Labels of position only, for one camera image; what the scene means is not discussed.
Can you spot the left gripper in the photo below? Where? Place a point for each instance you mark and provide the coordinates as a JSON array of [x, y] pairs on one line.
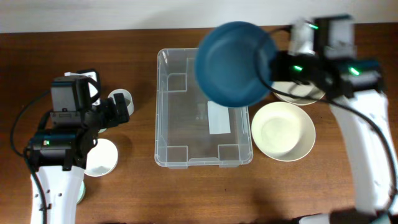
[[112, 119]]

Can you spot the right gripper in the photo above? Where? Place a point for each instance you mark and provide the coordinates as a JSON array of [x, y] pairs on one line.
[[281, 73]]

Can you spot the grey plastic cup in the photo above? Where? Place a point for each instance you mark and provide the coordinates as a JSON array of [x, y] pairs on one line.
[[127, 97]]

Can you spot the beige plate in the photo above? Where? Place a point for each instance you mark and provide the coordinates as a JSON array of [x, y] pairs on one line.
[[300, 90]]

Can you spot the mint green plastic cup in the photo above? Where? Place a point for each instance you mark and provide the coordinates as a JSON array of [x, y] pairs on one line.
[[102, 130]]

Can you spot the white small bowl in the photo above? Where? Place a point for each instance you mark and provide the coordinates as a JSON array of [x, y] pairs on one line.
[[102, 159]]

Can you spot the cream plate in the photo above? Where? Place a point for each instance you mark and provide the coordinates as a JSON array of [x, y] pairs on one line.
[[283, 131]]

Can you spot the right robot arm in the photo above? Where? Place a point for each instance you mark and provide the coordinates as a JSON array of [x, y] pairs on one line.
[[354, 89]]

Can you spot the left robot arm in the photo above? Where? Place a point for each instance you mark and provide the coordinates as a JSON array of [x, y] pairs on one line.
[[66, 148]]

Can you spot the clear plastic storage container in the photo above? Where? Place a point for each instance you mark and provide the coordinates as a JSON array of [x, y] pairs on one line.
[[182, 137]]

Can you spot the white label in container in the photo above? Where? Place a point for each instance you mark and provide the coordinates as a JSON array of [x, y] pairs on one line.
[[218, 119]]

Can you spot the light blue small bowl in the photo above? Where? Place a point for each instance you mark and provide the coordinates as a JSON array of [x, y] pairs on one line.
[[81, 193]]

